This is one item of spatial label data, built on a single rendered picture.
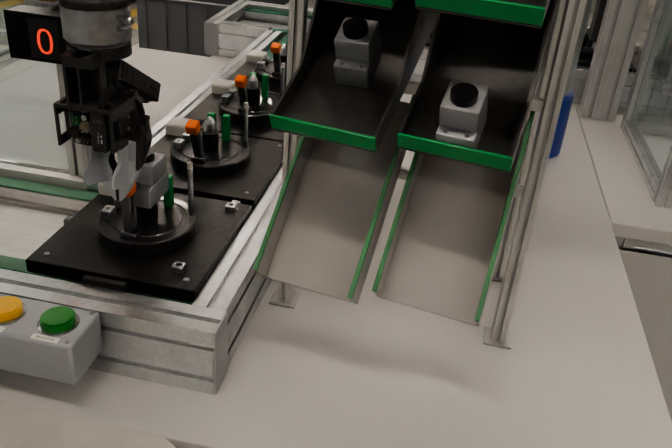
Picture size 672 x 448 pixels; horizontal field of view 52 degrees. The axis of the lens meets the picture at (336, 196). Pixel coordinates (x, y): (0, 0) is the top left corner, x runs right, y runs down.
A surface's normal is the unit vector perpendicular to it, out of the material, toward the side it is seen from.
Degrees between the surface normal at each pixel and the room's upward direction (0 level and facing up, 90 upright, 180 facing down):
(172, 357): 90
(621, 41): 90
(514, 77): 25
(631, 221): 0
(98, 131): 90
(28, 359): 90
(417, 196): 45
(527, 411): 0
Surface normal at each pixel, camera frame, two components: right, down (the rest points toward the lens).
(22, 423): 0.07, -0.88
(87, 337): 0.98, 0.16
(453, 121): -0.36, 0.75
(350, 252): -0.21, -0.33
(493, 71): -0.09, -0.62
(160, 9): -0.20, 0.45
